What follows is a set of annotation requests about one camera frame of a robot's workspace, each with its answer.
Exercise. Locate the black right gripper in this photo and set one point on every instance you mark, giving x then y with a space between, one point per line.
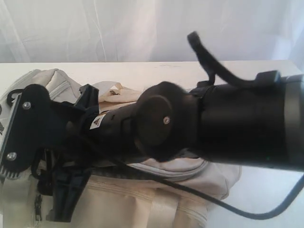
68 156

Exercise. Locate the cream fabric duffel bag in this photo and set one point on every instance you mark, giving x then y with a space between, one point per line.
110 201

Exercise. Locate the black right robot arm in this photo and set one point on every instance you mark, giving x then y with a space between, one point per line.
255 123

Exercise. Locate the white draped cloth background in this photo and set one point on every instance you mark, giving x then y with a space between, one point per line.
149 30

